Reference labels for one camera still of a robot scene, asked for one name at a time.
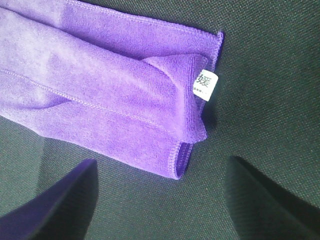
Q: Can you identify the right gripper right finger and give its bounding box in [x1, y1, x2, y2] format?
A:
[224, 156, 320, 240]

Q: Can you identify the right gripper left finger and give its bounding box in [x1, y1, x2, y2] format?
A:
[0, 159, 98, 240]

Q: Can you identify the black table cloth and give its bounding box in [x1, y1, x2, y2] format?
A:
[0, 0, 320, 240]

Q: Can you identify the purple microfiber towel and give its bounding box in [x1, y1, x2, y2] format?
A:
[0, 0, 224, 180]

